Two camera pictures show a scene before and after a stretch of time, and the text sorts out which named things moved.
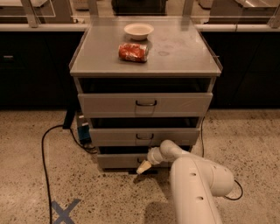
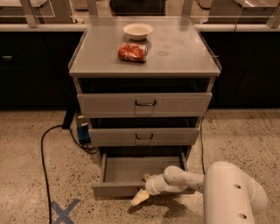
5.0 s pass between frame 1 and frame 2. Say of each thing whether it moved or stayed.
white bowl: stayed
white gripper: moved
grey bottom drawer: moved
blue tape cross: stayed
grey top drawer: stayed
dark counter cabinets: stayed
